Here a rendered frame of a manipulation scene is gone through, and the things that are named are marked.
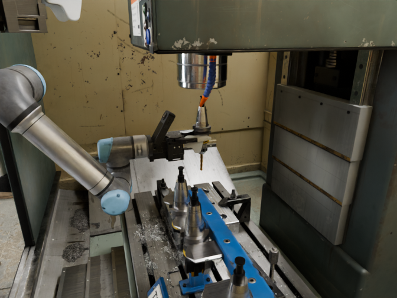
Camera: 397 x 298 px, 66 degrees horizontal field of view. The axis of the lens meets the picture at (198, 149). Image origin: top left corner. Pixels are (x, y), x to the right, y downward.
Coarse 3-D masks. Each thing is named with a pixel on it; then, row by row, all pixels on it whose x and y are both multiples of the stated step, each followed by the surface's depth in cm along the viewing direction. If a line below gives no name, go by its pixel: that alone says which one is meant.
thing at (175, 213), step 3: (171, 204) 76; (171, 207) 76; (171, 210) 74; (174, 210) 73; (177, 210) 73; (180, 210) 73; (183, 210) 73; (186, 210) 73; (174, 213) 73; (177, 213) 73; (180, 213) 73; (183, 213) 73; (186, 213) 73; (171, 216) 74; (174, 216) 74
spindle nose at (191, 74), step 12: (180, 60) 92; (192, 60) 89; (204, 60) 88; (216, 60) 90; (180, 72) 93; (192, 72) 90; (204, 72) 90; (216, 72) 91; (180, 84) 95; (192, 84) 92; (204, 84) 91; (216, 84) 92
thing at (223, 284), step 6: (216, 282) 54; (222, 282) 53; (228, 282) 53; (204, 288) 52; (210, 288) 52; (216, 288) 52; (222, 288) 52; (204, 294) 51; (210, 294) 51; (216, 294) 51; (222, 294) 51
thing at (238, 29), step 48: (144, 0) 65; (192, 0) 59; (240, 0) 61; (288, 0) 64; (336, 0) 68; (384, 0) 71; (144, 48) 76; (192, 48) 62; (240, 48) 65; (288, 48) 69; (336, 48) 72; (384, 48) 77
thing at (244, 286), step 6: (234, 282) 43; (246, 282) 43; (228, 288) 44; (234, 288) 43; (240, 288) 43; (246, 288) 43; (228, 294) 44; (234, 294) 43; (240, 294) 43; (246, 294) 44
